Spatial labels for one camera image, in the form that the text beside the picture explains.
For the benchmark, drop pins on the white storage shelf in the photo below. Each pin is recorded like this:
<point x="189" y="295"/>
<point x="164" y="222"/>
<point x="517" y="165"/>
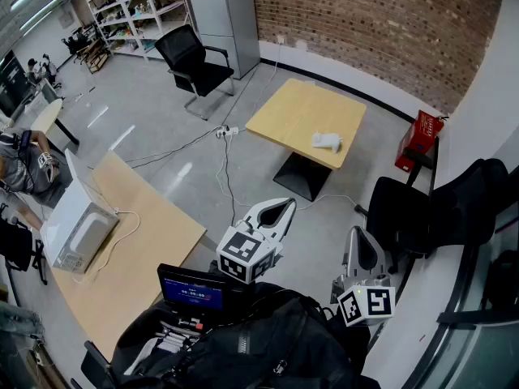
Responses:
<point x="134" y="18"/>

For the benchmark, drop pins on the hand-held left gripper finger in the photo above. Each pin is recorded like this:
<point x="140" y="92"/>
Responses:
<point x="269" y="203"/>
<point x="288" y="223"/>

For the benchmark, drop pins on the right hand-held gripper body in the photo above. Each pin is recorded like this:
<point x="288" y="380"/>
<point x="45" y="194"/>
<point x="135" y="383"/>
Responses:
<point x="371" y="304"/>

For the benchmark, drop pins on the black office chair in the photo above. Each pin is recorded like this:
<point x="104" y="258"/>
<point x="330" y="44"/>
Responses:
<point x="425" y="213"/>

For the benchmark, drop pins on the white power strip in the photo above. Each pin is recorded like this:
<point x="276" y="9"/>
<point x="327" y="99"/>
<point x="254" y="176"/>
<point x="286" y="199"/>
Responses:
<point x="227" y="131"/>

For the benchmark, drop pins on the chest rig electronics tray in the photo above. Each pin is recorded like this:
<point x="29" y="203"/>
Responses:
<point x="178" y="334"/>

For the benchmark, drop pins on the black mesh visitor chair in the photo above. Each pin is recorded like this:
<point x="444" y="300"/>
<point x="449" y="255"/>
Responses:
<point x="198" y="71"/>

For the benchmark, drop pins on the grey metal cabinet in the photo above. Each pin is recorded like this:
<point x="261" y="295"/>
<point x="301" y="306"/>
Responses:
<point x="227" y="18"/>

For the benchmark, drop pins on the large wooden desk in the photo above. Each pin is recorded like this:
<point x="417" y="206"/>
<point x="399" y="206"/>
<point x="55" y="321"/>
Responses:
<point x="142" y="253"/>

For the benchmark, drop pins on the red box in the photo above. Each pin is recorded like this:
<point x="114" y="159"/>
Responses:
<point x="417" y="140"/>

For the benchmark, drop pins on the round white table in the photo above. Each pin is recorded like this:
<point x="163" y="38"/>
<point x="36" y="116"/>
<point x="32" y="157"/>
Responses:
<point x="46" y="114"/>

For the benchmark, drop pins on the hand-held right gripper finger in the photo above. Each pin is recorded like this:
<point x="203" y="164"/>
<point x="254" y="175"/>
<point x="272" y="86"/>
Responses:
<point x="351" y="253"/>
<point x="380" y="259"/>

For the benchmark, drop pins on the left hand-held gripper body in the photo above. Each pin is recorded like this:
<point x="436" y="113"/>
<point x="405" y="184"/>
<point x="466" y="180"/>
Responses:
<point x="237" y="253"/>

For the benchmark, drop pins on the square wooden table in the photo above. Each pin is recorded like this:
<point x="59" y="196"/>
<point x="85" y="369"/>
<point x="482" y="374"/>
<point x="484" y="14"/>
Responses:
<point x="304" y="116"/>

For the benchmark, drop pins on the chest-mounted black monitor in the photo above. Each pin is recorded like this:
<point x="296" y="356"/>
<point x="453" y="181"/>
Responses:
<point x="192" y="292"/>

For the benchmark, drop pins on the white microwave oven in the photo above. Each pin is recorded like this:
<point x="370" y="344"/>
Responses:
<point x="77" y="229"/>

